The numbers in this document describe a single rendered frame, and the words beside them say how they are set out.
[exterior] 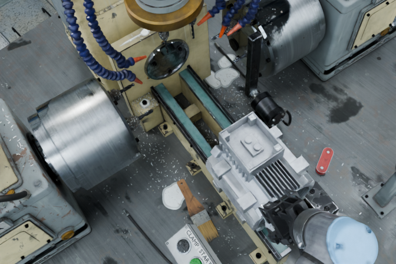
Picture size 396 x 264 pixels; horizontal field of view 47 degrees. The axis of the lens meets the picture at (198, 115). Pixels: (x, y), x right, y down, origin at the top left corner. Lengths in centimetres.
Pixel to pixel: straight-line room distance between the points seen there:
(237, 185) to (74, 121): 41
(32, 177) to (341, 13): 89
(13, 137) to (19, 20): 134
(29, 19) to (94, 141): 139
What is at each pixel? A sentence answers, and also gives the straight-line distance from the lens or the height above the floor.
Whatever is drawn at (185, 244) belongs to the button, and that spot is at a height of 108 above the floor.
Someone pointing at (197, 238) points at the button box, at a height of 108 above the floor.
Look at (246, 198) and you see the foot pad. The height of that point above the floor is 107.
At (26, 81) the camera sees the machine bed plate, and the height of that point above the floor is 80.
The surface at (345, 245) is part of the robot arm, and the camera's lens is 71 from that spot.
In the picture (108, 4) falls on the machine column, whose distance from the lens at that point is 127.
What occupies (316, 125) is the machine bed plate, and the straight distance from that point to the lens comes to 148.
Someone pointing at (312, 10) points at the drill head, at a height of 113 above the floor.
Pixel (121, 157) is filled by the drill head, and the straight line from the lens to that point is 115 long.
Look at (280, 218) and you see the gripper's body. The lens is 90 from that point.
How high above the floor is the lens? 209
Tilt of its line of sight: 61 degrees down
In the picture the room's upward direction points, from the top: 7 degrees counter-clockwise
